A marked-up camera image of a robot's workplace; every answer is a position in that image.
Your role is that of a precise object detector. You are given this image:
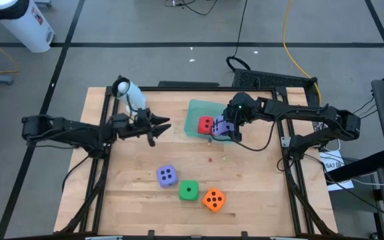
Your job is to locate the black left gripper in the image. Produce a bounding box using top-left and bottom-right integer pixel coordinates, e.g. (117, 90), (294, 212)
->
(120, 108), (173, 148)

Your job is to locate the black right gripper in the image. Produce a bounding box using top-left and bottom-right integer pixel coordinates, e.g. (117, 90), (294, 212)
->
(218, 107), (248, 143)

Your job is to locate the large purple foam die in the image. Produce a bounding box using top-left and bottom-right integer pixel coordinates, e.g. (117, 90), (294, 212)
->
(156, 164), (179, 189)
(210, 115), (236, 137)

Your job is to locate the large red foam die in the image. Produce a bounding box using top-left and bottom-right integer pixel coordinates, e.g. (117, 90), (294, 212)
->
(197, 115), (215, 135)

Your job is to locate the large green foam die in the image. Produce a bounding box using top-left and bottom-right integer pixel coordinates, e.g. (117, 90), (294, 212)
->
(178, 179), (200, 202)

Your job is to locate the large orange foam die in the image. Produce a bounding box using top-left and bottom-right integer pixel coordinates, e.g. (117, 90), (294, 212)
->
(201, 187), (227, 213)

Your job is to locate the teal plastic bin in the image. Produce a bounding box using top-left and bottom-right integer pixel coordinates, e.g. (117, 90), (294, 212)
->
(183, 98), (235, 143)

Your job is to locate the black flat bar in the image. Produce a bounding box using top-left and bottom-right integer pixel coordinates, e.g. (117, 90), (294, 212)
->
(157, 80), (221, 89)

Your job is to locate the black mesh box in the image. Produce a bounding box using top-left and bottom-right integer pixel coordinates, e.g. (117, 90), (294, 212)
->
(232, 68), (314, 89)

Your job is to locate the white paper label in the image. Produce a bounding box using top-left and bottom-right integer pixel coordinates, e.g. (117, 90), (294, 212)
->
(318, 150), (355, 193)

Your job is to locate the black metal beam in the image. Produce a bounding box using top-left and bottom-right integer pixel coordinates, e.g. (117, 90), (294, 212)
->
(325, 149), (384, 183)

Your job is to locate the white trash can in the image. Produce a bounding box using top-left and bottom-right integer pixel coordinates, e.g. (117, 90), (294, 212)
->
(0, 0), (56, 54)

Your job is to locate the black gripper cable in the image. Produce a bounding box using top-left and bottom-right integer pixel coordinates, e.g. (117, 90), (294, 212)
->
(208, 109), (279, 153)

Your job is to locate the black metal table frame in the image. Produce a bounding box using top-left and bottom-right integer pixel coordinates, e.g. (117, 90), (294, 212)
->
(57, 85), (338, 236)

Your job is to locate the white camera on stand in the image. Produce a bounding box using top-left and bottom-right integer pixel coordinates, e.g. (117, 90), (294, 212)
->
(111, 75), (147, 116)

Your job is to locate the white cable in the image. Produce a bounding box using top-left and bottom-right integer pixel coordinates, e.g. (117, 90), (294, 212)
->
(351, 177), (384, 187)

